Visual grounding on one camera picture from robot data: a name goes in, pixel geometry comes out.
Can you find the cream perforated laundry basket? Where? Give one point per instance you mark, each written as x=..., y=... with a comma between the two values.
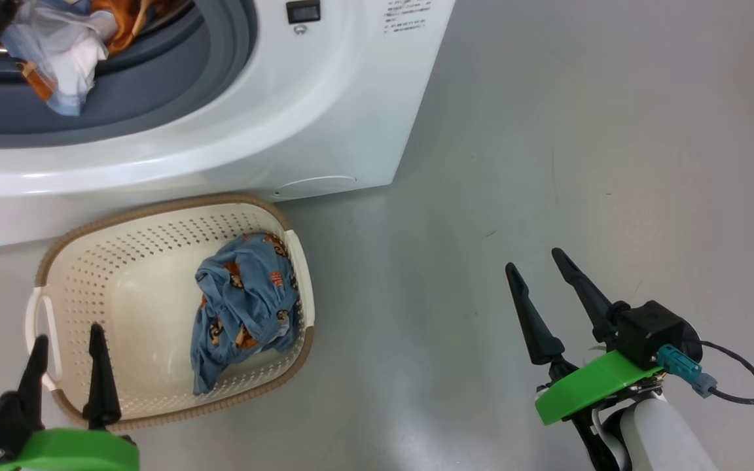
x=128, y=288

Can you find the blue bear-print garment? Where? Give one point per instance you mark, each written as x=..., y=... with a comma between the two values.
x=246, y=301

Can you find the round white filter cover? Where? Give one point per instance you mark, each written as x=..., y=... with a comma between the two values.
x=318, y=186

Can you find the cream and blue garment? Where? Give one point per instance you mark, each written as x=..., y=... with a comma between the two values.
x=69, y=46

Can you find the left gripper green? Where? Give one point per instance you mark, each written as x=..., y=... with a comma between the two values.
x=69, y=451

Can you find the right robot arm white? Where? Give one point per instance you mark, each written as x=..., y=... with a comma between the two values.
x=665, y=438

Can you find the white front-load washing machine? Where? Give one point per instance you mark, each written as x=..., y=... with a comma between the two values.
x=285, y=118

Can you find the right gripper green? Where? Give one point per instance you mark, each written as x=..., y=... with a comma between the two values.
x=586, y=386

